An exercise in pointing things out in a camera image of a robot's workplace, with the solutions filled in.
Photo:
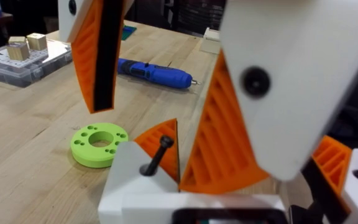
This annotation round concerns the clear plastic parts box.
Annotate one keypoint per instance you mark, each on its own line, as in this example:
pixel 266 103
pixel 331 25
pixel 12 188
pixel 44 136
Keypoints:
pixel 23 70

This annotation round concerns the blue electric screwdriver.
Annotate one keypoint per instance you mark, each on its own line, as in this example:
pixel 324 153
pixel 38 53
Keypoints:
pixel 157 74

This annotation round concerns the black screw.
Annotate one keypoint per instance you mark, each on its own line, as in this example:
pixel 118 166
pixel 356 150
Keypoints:
pixel 157 155

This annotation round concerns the green disc with holes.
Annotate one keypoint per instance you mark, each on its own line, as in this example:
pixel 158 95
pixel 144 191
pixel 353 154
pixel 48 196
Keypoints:
pixel 84 149

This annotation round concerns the wooden cube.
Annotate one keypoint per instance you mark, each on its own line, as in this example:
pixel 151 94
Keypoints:
pixel 18 51
pixel 16 39
pixel 37 41

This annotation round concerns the green toy block board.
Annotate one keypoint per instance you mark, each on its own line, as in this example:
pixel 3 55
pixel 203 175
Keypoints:
pixel 128 32

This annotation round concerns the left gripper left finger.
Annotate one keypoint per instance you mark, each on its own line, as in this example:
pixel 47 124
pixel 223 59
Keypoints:
pixel 126 183

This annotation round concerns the small white box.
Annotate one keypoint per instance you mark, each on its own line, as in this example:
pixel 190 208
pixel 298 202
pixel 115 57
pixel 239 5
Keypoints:
pixel 210 40

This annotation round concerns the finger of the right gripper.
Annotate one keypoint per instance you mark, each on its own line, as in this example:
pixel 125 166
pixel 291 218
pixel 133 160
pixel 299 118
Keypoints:
pixel 291 93
pixel 87 62

